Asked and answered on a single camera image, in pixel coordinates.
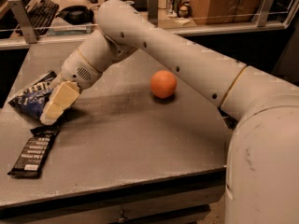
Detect black rxbar chocolate bar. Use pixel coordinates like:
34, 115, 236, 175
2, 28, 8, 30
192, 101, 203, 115
7, 125, 60, 178

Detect middle metal bracket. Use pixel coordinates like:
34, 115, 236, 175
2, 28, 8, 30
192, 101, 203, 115
147, 0, 159, 25

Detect right metal bracket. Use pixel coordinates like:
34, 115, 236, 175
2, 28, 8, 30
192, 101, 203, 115
254, 0, 274, 27

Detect glass divider panel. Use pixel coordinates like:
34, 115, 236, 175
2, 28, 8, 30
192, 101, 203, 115
0, 0, 299, 41

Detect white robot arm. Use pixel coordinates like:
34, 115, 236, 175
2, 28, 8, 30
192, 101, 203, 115
40, 0, 299, 224

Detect black keyboard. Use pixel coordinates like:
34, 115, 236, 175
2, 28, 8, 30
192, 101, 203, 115
25, 0, 59, 35

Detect metal bracket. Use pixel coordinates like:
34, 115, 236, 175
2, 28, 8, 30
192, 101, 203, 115
147, 0, 159, 25
7, 0, 38, 44
254, 0, 274, 27

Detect black headphones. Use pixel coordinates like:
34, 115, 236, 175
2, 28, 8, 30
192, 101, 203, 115
58, 6, 94, 25

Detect silver drink can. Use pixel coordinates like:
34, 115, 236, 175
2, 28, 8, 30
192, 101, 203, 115
166, 0, 182, 17

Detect small round figurine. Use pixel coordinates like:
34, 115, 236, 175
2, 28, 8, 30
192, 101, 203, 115
178, 6, 190, 18

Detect blue chip bag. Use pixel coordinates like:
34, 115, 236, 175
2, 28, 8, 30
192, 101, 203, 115
8, 71, 57, 119

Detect orange fruit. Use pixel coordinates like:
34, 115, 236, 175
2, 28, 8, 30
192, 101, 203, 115
150, 70, 177, 99

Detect grey table drawer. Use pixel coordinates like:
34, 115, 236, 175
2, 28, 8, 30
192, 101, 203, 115
0, 174, 224, 224

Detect brown cardboard box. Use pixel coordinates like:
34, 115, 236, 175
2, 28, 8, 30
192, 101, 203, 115
190, 0, 262, 25

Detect left metal bracket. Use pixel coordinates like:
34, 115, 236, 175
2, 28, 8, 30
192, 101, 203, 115
7, 0, 38, 44

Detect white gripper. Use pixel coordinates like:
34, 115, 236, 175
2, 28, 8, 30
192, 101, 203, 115
40, 49, 102, 125

